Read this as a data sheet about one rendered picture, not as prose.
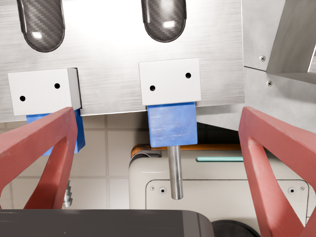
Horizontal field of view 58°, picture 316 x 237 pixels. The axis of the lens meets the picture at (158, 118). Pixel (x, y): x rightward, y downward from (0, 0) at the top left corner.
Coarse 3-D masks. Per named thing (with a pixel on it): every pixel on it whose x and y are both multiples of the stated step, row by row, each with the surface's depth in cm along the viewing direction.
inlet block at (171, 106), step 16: (144, 64) 23; (160, 64) 23; (176, 64) 23; (192, 64) 23; (144, 80) 23; (160, 80) 23; (176, 80) 23; (192, 80) 23; (144, 96) 24; (160, 96) 24; (176, 96) 24; (192, 96) 24; (160, 112) 25; (176, 112) 25; (192, 112) 25; (160, 128) 25; (176, 128) 25; (192, 128) 25; (160, 144) 26; (176, 144) 26; (176, 160) 27; (176, 176) 27; (176, 192) 27
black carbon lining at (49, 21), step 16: (16, 0) 25; (32, 0) 25; (48, 0) 25; (144, 0) 25; (160, 0) 26; (176, 0) 25; (32, 16) 26; (48, 16) 26; (144, 16) 25; (160, 16) 26; (176, 16) 26; (32, 32) 26; (48, 32) 26; (160, 32) 26; (176, 32) 26; (48, 48) 26
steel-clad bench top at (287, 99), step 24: (264, 0) 30; (264, 24) 31; (264, 48) 31; (264, 72) 31; (264, 96) 32; (288, 96) 32; (312, 96) 32; (216, 120) 32; (288, 120) 32; (312, 120) 32
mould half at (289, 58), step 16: (288, 0) 29; (304, 0) 26; (288, 16) 29; (304, 16) 25; (288, 32) 28; (304, 32) 24; (272, 48) 31; (288, 48) 27; (304, 48) 24; (272, 64) 30; (288, 64) 26; (304, 64) 23; (304, 80) 30
